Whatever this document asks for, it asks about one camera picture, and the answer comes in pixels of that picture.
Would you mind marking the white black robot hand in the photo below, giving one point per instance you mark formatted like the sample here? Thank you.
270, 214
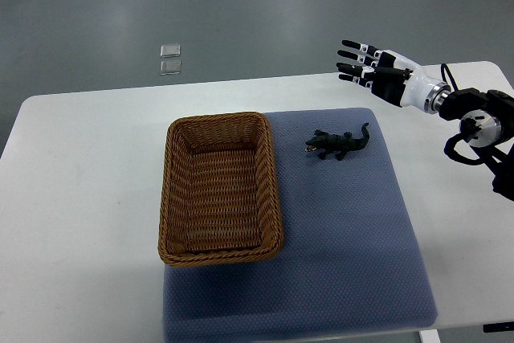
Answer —
391, 77

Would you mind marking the dark toy crocodile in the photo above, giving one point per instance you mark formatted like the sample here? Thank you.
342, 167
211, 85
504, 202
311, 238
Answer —
338, 144

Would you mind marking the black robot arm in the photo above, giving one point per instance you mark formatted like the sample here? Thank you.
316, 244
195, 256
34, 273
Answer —
485, 122

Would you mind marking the brown wicker basket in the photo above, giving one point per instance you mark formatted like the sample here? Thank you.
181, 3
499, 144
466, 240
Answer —
219, 196

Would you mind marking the blue textured mat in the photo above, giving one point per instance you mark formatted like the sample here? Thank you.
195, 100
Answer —
350, 262

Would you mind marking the lower floor outlet plate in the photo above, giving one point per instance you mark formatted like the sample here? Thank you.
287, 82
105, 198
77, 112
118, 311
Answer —
171, 67

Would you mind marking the floor outlet plate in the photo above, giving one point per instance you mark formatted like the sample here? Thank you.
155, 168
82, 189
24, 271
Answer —
170, 50
171, 67

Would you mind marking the upper floor outlet plate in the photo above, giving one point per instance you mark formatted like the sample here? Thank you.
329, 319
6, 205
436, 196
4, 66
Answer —
170, 50

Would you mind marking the black table edge bracket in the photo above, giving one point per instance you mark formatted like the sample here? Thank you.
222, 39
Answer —
499, 327

